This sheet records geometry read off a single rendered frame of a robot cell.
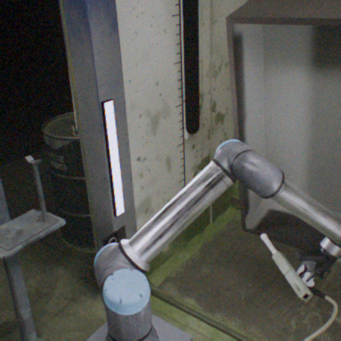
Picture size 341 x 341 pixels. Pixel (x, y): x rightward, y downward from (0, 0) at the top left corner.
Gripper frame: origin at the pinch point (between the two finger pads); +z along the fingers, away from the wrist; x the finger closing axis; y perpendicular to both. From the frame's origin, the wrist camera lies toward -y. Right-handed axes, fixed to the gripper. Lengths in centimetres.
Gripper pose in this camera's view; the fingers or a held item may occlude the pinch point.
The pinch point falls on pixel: (296, 282)
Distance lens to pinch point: 209.4
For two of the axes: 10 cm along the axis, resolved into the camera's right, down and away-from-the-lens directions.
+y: 8.2, 4.6, 3.4
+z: -5.5, 8.0, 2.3
